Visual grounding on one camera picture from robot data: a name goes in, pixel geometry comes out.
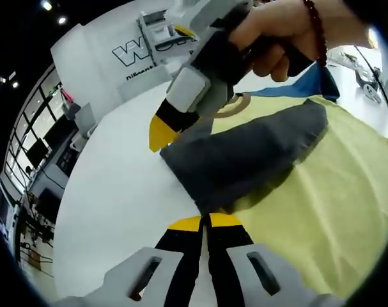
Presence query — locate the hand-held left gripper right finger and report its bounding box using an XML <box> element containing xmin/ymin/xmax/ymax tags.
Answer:
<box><xmin>208</xmin><ymin>212</ymin><xmax>322</xmax><ymax>307</ymax></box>

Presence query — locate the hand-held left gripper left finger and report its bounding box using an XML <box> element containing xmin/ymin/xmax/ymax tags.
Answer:
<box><xmin>84</xmin><ymin>216</ymin><xmax>203</xmax><ymax>307</ymax></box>

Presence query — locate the yellow blue grey garment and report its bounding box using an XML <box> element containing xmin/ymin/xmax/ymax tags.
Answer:
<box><xmin>160</xmin><ymin>62</ymin><xmax>388</xmax><ymax>297</ymax></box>

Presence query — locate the person's right hand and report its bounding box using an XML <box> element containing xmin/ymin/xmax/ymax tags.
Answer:
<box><xmin>228</xmin><ymin>0</ymin><xmax>321</xmax><ymax>83</ymax></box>

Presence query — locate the white storage bin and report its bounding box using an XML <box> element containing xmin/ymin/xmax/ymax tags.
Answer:
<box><xmin>151</xmin><ymin>27</ymin><xmax>173</xmax><ymax>41</ymax></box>

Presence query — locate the grey metal shelving rack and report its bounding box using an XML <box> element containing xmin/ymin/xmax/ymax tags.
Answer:
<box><xmin>136</xmin><ymin>9</ymin><xmax>194</xmax><ymax>68</ymax></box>

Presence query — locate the white office chair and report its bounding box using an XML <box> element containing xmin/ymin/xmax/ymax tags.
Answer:
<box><xmin>68</xmin><ymin>102</ymin><xmax>97</xmax><ymax>151</ymax></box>

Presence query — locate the hanging pink and black bag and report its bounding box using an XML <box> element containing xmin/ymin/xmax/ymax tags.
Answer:
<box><xmin>61</xmin><ymin>88</ymin><xmax>81</xmax><ymax>119</ymax></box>

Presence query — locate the black monitor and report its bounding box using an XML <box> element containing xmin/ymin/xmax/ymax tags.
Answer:
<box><xmin>43</xmin><ymin>122</ymin><xmax>70</xmax><ymax>147</ymax></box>
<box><xmin>26</xmin><ymin>137</ymin><xmax>49</xmax><ymax>166</ymax></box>

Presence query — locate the brown cardboard box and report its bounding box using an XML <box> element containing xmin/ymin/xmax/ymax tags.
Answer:
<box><xmin>27</xmin><ymin>249</ymin><xmax>43</xmax><ymax>266</ymax></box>

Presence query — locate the grey and white table device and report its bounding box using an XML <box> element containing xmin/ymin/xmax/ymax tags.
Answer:
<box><xmin>356</xmin><ymin>65</ymin><xmax>384</xmax><ymax>104</ymax></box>

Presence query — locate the dark bead bracelet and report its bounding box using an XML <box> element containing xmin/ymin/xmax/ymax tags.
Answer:
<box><xmin>302</xmin><ymin>0</ymin><xmax>328</xmax><ymax>68</ymax></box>

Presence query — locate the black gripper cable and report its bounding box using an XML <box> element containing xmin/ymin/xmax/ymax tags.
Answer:
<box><xmin>355</xmin><ymin>46</ymin><xmax>388</xmax><ymax>129</ymax></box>

